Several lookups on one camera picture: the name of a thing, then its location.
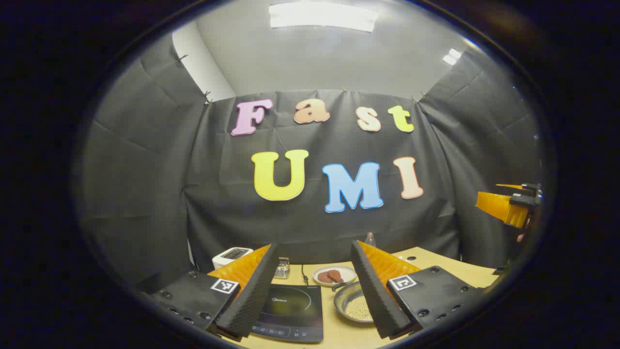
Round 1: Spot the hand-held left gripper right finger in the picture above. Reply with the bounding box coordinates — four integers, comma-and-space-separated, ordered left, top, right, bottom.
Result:
351, 240, 485, 340

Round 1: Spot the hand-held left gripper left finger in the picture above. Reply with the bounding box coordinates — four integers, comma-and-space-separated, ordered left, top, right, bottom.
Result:
150, 243, 280, 341

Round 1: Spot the steel pot with black handle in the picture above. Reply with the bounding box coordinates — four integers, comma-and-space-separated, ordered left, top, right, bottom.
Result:
332, 280, 376, 324

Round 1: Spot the black induction cooktop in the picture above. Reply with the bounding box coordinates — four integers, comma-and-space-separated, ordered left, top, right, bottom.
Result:
249, 284, 324, 344

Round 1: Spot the pile of soybeans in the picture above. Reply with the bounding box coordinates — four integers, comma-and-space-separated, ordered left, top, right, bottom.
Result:
350, 295, 373, 321

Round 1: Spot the white toaster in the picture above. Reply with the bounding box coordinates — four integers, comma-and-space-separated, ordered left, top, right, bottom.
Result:
212, 247, 254, 270

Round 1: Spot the white round plate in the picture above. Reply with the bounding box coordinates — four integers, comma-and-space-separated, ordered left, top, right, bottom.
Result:
312, 265, 358, 287

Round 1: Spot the black backdrop cloth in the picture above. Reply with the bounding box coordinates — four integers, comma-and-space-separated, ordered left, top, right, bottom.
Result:
80, 34, 543, 291

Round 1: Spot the long ceiling light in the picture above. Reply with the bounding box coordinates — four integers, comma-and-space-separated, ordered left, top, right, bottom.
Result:
269, 1, 379, 33

